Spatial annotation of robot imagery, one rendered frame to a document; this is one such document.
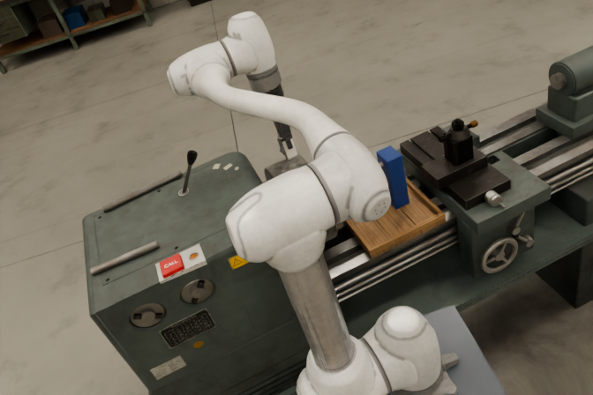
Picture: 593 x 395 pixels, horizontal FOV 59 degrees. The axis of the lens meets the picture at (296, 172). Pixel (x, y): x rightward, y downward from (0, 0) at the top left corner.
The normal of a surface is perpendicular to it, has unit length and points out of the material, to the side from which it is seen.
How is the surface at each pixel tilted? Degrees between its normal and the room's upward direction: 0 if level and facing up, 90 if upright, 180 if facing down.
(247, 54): 83
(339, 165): 17
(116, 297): 0
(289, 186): 12
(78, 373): 0
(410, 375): 88
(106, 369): 0
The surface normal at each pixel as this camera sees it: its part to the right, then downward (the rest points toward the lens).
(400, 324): -0.15, -0.81
